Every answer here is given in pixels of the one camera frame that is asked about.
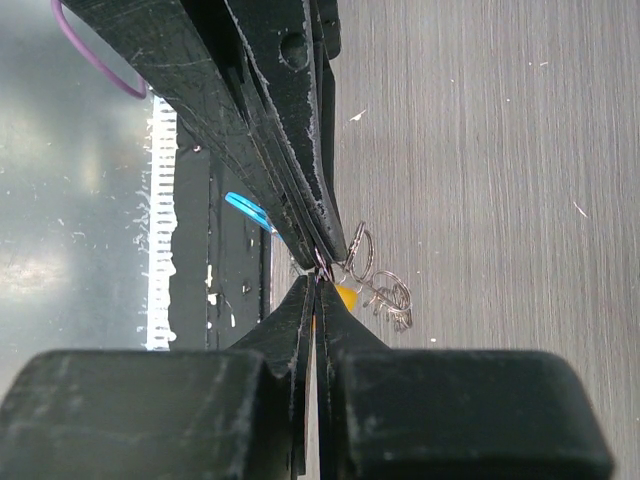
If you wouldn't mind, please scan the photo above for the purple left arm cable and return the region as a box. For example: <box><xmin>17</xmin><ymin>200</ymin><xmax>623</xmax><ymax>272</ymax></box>
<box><xmin>50</xmin><ymin>0</ymin><xmax>149</xmax><ymax>99</ymax></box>

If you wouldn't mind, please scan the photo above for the white slotted cable duct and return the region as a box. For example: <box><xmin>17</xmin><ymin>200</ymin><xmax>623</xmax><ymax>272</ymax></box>
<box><xmin>138</xmin><ymin>96</ymin><xmax>177</xmax><ymax>351</ymax></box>

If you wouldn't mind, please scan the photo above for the yellow key tag with keys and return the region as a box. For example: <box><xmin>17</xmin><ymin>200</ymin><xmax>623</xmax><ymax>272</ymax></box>
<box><xmin>335</xmin><ymin>284</ymin><xmax>359</xmax><ymax>312</ymax></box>

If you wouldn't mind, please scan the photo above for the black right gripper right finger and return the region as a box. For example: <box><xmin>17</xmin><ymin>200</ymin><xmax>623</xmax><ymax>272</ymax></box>
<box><xmin>315</xmin><ymin>281</ymin><xmax>614</xmax><ymax>479</ymax></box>

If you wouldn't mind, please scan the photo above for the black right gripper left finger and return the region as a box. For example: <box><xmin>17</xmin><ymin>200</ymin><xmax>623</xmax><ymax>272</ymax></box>
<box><xmin>1</xmin><ymin>276</ymin><xmax>316</xmax><ymax>479</ymax></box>

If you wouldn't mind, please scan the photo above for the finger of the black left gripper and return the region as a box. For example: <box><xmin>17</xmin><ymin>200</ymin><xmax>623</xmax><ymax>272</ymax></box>
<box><xmin>226</xmin><ymin>1</ymin><xmax>347</xmax><ymax>263</ymax></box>
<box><xmin>59</xmin><ymin>0</ymin><xmax>326</xmax><ymax>271</ymax></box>

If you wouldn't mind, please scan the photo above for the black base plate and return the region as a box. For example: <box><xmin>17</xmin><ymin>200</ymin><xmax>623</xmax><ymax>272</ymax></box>
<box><xmin>168</xmin><ymin>121</ymin><xmax>271</xmax><ymax>351</ymax></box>

